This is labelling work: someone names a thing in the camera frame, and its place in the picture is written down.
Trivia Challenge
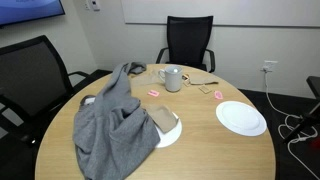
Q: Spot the white wall power outlet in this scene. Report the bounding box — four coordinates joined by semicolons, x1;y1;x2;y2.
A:
261;59;279;73

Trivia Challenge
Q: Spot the black armchair with solid backrest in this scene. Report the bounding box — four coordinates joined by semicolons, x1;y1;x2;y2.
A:
155;15;217;74

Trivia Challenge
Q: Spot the black mesh office chair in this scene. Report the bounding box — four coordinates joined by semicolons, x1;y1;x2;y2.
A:
0;34;113;148

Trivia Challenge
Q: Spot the brown paper napkin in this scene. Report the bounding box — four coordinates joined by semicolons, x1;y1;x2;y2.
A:
143;103;179;134
188;74;220;86

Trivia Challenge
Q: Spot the grey knit sweater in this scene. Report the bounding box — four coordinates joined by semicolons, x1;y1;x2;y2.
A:
72;61;162;180

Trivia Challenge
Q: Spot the white power cable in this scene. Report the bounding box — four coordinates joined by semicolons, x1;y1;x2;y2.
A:
264;69;320;180

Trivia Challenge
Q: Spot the white marker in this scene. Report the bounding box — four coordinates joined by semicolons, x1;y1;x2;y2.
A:
166;66;181;75

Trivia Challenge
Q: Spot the white plate with napkin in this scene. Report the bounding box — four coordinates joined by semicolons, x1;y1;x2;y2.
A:
153;111;183;149

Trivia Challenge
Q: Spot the large white round plate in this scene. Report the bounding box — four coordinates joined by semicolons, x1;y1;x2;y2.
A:
215;100;268;137

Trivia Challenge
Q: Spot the white wall thermostat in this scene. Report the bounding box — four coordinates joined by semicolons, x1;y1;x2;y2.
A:
90;0;101;12

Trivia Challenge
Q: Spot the pink sugar packet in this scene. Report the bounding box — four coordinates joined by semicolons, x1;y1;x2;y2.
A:
213;90;224;101
147;89;161;98

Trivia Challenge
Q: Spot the black equipment stand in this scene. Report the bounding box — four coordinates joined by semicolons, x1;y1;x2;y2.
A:
283;75;320;144

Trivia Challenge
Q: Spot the wall mounted display screen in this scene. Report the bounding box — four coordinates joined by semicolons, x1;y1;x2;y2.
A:
0;0;66;28

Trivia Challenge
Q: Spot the white wall whiteboard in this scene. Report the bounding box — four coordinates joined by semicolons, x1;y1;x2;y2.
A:
120;0;320;28

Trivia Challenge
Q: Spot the brown sugar packet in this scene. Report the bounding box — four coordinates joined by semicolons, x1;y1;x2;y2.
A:
198;85;213;95

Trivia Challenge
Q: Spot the white ceramic mug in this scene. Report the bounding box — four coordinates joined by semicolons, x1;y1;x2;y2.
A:
157;64;184;93

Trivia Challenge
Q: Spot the small brown paper tag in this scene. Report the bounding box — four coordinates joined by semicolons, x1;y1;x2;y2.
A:
182;73;191;87

